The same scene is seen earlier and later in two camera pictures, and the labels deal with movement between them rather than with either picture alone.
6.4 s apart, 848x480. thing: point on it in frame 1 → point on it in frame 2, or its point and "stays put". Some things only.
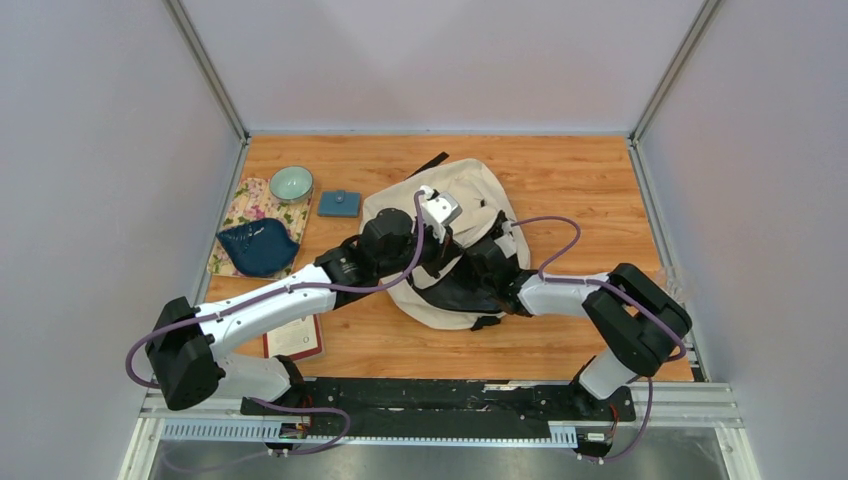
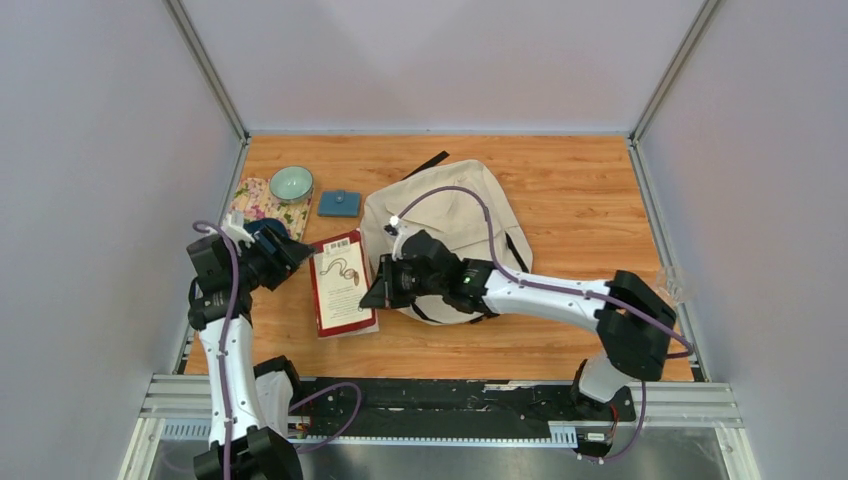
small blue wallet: [339, 203] stays put
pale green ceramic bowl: [291, 184] stays put
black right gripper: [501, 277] → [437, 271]
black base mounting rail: [337, 407] stays put
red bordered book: [299, 339] → [341, 278]
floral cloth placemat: [255, 201] stays put
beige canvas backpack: [449, 297] stays put
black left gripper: [445, 250] → [282, 263]
